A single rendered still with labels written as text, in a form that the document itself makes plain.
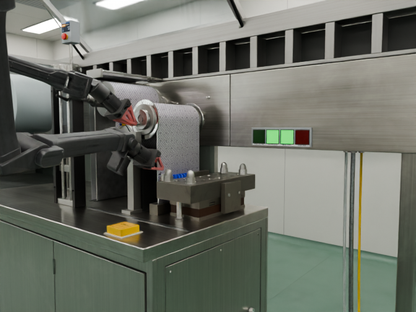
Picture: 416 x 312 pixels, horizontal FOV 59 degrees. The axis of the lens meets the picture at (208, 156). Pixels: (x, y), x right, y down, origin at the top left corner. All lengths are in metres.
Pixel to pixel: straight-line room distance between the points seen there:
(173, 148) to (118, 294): 0.56
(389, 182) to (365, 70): 2.46
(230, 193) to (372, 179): 2.51
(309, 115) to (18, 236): 1.24
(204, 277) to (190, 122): 0.60
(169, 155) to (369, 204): 2.66
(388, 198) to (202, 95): 2.47
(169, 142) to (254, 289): 0.66
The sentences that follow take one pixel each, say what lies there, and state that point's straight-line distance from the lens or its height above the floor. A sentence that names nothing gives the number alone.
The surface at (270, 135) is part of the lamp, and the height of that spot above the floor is 1.19.
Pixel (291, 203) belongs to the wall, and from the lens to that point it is 4.06.
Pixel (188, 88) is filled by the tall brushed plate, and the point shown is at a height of 1.40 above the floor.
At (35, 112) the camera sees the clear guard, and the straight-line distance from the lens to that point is 2.25.
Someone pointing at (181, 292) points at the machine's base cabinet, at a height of 0.73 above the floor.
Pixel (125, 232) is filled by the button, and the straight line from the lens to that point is 1.13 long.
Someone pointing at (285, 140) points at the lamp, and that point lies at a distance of 1.40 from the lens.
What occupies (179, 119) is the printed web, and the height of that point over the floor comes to 1.25.
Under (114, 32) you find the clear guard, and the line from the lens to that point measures 2.09.
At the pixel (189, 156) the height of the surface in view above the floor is 1.10.
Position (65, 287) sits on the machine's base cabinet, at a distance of 1.46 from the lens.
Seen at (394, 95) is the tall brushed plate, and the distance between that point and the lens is 1.29.
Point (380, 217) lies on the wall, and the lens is 3.77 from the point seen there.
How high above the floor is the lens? 1.22
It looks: 4 degrees down
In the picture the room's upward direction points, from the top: straight up
